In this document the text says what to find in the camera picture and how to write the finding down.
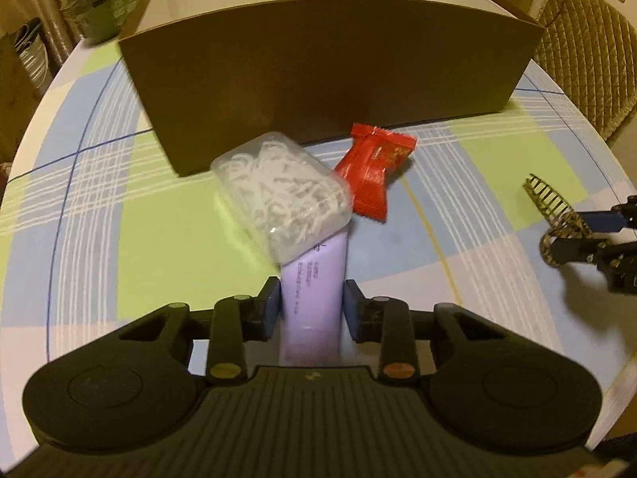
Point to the checkered desktop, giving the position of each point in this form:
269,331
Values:
164,239

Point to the red candy packet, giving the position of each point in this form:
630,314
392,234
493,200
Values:
373,174

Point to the purple cream tube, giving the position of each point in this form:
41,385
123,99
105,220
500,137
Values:
311,308

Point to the green packaged goods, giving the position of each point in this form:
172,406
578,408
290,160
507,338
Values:
107,5

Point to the brown cardboard box white inside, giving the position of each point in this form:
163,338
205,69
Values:
323,74

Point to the quilted chair cushion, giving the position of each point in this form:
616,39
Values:
592,59

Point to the leopard hair claw clip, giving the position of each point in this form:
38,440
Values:
567,226

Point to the clear box of floss picks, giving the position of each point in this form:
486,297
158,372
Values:
278,194

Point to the plain brown cardboard box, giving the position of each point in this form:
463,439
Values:
17,99

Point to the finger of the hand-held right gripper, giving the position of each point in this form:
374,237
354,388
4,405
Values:
604,220
580,249

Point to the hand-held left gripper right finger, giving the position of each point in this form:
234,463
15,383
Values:
352,308

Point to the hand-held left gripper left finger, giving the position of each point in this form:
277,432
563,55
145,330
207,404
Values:
271,308

